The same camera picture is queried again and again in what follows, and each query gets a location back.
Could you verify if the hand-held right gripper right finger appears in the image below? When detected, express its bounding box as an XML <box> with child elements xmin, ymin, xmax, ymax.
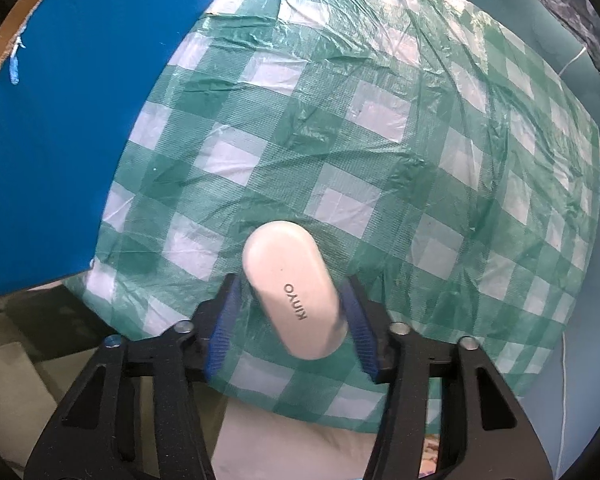
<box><xmin>336</xmin><ymin>276</ymin><xmax>553</xmax><ymax>480</ymax></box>

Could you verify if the thin white cord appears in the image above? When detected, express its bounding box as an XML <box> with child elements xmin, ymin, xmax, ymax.
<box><xmin>560</xmin><ymin>45</ymin><xmax>588</xmax><ymax>77</ymax></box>

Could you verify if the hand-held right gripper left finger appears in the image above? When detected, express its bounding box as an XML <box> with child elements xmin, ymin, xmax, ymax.
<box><xmin>25</xmin><ymin>272</ymin><xmax>243</xmax><ymax>480</ymax></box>

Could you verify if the white cable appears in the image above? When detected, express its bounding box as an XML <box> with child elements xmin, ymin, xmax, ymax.
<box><xmin>555</xmin><ymin>337</ymin><xmax>570</xmax><ymax>480</ymax></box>

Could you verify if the grey plastic sheet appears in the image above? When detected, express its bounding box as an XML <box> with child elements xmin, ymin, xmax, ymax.
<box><xmin>505</xmin><ymin>0</ymin><xmax>600</xmax><ymax>93</ymax></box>

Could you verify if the white oval case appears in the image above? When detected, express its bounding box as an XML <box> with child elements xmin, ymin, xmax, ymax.
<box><xmin>241</xmin><ymin>220</ymin><xmax>351</xmax><ymax>361</ymax></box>

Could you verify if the blue cardboard box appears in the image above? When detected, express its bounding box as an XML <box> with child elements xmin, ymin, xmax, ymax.
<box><xmin>0</xmin><ymin>0</ymin><xmax>276</xmax><ymax>303</ymax></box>

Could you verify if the green checked tablecloth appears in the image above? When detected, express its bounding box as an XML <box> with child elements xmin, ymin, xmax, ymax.
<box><xmin>62</xmin><ymin>0</ymin><xmax>600</xmax><ymax>433</ymax></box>

